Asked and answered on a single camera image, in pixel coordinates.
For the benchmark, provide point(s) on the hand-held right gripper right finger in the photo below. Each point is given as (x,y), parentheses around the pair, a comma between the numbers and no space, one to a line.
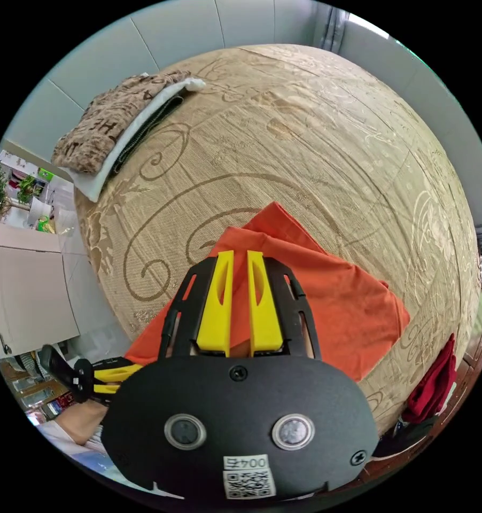
(264,312)

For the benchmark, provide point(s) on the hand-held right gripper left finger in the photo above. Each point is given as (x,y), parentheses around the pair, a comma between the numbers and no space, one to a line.
(216,308)

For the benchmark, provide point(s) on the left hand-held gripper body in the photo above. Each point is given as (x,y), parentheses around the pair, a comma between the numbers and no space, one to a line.
(83,380)

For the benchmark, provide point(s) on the orange t-shirt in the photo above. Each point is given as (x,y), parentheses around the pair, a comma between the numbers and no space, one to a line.
(345,308)

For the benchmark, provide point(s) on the person's body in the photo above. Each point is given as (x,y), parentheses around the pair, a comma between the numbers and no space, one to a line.
(60,445)

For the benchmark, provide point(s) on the white cupboard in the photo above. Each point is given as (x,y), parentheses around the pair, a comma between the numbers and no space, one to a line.
(24,284)

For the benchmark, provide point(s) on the white folded pad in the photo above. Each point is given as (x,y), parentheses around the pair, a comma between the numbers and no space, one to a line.
(114,154)

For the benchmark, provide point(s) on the pile of clothes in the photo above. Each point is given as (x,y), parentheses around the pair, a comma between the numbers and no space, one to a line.
(433,388)

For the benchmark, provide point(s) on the dark green folded cloth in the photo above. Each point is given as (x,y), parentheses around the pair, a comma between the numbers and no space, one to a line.
(151,126)

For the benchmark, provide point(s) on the white shelf with items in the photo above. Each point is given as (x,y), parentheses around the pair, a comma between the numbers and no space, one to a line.
(32,188)

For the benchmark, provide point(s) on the brown printed pillow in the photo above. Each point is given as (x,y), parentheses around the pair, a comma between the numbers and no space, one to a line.
(100,124)

